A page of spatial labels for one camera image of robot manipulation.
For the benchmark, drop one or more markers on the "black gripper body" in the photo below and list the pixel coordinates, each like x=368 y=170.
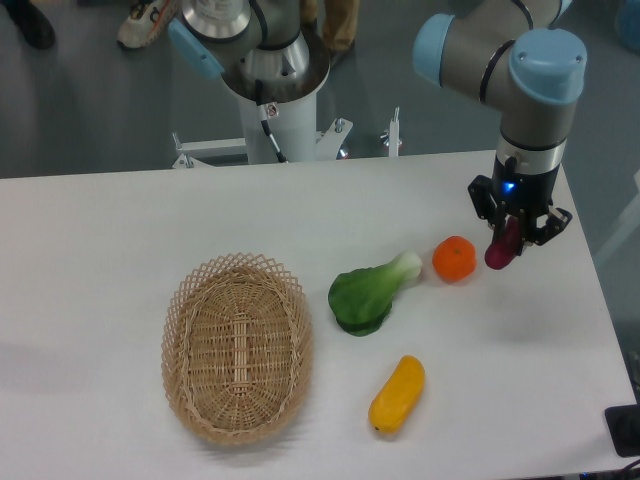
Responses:
x=531 y=194

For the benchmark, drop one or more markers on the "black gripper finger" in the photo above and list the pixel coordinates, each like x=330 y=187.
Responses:
x=487 y=208
x=540 y=230

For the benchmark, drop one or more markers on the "purple sweet potato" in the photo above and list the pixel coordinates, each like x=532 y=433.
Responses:
x=505 y=248

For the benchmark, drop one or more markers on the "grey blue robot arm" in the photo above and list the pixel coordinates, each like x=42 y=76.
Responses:
x=506 y=55

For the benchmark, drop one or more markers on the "orange tangerine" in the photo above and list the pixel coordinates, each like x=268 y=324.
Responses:
x=454 y=259

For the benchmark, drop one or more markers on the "green bok choy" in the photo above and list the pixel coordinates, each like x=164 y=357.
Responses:
x=362 y=299

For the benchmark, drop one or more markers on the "blue object top right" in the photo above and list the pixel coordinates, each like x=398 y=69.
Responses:
x=627 y=24

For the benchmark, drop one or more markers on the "black device at edge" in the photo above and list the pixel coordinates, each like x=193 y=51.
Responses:
x=623 y=425

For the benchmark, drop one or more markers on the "tan trouser leg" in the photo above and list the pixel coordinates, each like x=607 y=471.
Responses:
x=340 y=24

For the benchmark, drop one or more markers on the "yellow mango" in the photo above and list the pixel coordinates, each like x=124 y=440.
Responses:
x=398 y=397

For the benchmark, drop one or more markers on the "woven wicker basket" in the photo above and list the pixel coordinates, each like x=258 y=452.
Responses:
x=237 y=349

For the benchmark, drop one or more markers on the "white orange sneaker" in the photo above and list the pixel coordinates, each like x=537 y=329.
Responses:
x=145 y=22

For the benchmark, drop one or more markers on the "black shoe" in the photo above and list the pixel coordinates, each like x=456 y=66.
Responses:
x=34 y=26

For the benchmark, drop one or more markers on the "white frame right edge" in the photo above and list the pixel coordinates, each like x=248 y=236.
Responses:
x=622 y=227

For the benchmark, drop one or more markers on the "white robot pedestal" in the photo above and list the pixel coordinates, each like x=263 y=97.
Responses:
x=274 y=132

